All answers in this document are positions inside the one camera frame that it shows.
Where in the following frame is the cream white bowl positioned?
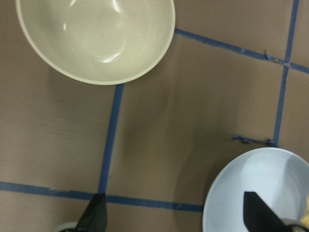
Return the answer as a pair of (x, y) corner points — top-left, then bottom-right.
(15, 0), (176, 85)

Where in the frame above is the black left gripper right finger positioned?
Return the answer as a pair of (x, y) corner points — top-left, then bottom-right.
(243, 191), (309, 232)

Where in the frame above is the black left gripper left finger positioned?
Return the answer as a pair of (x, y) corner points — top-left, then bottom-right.
(56, 193), (108, 232)

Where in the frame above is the blue plate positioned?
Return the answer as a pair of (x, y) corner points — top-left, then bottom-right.
(202, 147), (309, 232)

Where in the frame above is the yellow orange striped bread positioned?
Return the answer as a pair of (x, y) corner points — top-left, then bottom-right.
(300, 201), (309, 228)

